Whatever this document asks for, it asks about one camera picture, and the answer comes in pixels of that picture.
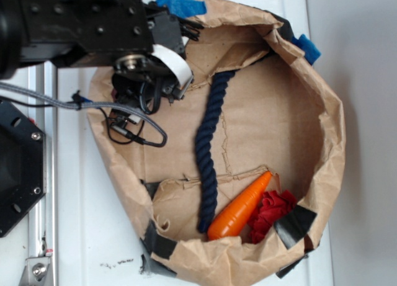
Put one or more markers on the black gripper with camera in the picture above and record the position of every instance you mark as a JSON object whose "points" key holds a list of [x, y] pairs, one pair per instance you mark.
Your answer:
{"points": [[144, 82]]}

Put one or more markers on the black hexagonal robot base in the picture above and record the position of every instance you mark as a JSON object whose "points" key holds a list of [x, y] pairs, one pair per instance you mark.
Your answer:
{"points": [[20, 166]]}

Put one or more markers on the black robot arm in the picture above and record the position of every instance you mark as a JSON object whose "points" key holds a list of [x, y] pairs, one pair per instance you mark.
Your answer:
{"points": [[143, 42]]}

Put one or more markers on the blue tape piece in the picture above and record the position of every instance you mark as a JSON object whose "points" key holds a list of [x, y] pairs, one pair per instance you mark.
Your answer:
{"points": [[184, 8], [312, 54]]}

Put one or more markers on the brown paper bag basket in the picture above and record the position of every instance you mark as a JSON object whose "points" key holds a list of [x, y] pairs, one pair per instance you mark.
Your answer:
{"points": [[278, 115]]}

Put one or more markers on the orange plastic carrot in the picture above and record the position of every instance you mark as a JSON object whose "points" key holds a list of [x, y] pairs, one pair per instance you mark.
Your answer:
{"points": [[232, 219]]}

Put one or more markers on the red crumpled cloth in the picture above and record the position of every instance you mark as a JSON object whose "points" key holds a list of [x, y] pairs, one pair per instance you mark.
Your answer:
{"points": [[273, 207]]}

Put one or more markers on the aluminium extrusion rail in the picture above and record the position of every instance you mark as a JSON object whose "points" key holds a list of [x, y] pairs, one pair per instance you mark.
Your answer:
{"points": [[41, 219]]}

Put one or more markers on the steel corner bracket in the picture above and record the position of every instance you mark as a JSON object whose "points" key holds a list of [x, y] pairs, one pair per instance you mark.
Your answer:
{"points": [[37, 272]]}

